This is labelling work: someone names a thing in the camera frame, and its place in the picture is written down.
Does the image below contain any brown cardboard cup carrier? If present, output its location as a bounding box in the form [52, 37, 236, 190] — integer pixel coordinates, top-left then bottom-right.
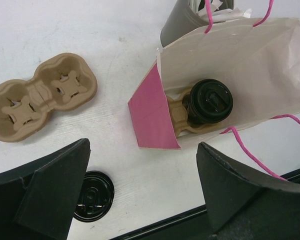
[0, 52, 98, 143]
[166, 87, 223, 138]

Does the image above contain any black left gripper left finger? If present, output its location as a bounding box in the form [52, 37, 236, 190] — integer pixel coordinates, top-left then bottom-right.
[0, 138, 91, 240]

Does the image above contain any beige pink paper bag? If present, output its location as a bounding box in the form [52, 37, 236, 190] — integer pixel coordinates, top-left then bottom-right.
[128, 17, 300, 150]

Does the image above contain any grey cylindrical holder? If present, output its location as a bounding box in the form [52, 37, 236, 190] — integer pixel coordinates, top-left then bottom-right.
[159, 0, 235, 48]

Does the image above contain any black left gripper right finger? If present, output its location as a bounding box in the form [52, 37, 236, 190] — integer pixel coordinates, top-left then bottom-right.
[196, 142, 300, 240]

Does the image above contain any black cup lid stack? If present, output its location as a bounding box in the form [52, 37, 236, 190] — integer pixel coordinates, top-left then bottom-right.
[73, 170, 115, 223]

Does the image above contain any white stirrer sticks bundle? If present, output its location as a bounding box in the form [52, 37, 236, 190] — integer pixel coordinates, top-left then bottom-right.
[188, 0, 252, 23]

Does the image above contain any dark coffee cup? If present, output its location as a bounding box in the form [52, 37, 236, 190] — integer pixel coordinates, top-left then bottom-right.
[182, 93, 206, 125]

